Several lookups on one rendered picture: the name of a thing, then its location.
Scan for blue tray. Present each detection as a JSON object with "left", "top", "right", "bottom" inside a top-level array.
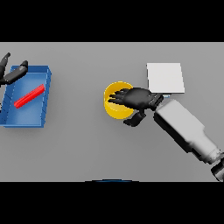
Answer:
[{"left": 0, "top": 65, "right": 53, "bottom": 129}]

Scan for yellow bowl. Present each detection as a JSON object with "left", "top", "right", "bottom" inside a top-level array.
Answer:
[{"left": 103, "top": 80, "right": 136, "bottom": 120}]

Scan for pale square measuring scale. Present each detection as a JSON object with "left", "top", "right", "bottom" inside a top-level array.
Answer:
[{"left": 146, "top": 62, "right": 186, "bottom": 95}]

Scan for red beaker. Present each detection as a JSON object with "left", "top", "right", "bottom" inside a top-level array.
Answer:
[{"left": 13, "top": 83, "right": 46, "bottom": 109}]

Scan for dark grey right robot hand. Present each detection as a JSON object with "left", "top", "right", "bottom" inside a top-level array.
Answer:
[{"left": 108, "top": 87, "right": 165, "bottom": 128}]

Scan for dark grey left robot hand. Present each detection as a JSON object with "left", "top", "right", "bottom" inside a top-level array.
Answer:
[{"left": 0, "top": 52, "right": 29, "bottom": 88}]

